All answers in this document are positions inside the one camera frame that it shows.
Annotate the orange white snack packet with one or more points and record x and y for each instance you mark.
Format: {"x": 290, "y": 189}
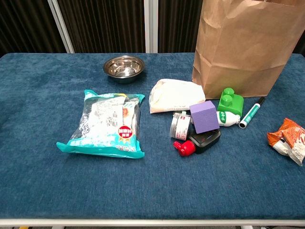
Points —
{"x": 289, "y": 138}

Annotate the small silver tin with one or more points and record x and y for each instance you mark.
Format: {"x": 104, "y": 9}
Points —
{"x": 179, "y": 126}

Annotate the brown paper bag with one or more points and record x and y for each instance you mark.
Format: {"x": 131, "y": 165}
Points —
{"x": 245, "y": 47}

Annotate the white soft pouch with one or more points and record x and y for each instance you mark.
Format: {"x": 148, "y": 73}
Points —
{"x": 176, "y": 95}

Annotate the red capped small bottle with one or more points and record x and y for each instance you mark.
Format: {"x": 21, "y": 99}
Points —
{"x": 186, "y": 148}

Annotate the teal white plastic package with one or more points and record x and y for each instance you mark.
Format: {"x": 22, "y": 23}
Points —
{"x": 104, "y": 124}

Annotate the purple foam cube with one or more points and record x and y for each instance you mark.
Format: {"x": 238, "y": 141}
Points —
{"x": 203, "y": 117}

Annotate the stainless steel bowl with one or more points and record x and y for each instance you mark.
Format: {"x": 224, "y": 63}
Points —
{"x": 124, "y": 69}

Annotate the white green glue bottle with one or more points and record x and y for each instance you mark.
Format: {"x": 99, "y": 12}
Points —
{"x": 227, "y": 118}

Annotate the green toy brick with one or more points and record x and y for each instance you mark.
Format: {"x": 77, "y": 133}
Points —
{"x": 232, "y": 105}

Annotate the black corrugated panel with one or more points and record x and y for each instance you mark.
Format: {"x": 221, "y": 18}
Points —
{"x": 178, "y": 23}
{"x": 104, "y": 23}
{"x": 23, "y": 23}

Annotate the green white marker pen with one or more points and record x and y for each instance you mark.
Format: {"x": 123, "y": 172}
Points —
{"x": 251, "y": 113}

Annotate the blue table cloth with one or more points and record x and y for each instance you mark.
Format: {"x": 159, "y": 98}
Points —
{"x": 47, "y": 167}

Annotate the white partition post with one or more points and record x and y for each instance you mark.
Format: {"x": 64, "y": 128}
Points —
{"x": 60, "y": 26}
{"x": 151, "y": 26}

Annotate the white table frame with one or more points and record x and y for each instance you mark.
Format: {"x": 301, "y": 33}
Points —
{"x": 152, "y": 222}

